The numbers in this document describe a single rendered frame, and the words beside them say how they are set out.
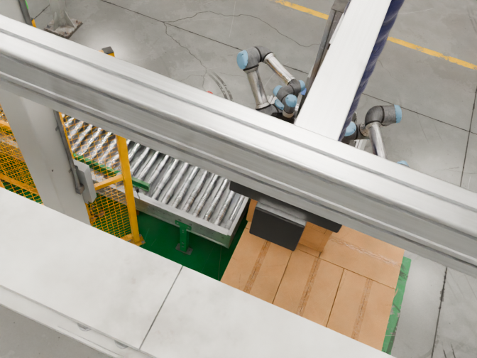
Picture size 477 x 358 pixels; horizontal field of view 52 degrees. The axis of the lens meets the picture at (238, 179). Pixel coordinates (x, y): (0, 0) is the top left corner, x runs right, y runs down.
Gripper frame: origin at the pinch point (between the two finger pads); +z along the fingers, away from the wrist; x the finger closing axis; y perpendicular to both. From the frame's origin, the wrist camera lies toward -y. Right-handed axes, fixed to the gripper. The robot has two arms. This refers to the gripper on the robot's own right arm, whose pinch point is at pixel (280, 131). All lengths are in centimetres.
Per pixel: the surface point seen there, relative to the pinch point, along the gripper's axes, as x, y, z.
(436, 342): -42, 174, 122
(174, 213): -61, -52, 61
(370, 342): -88, 112, 67
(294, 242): -179, 40, -178
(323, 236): -46, 55, 31
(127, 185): -72, -83, 30
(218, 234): -60, -15, 64
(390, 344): -59, 139, 121
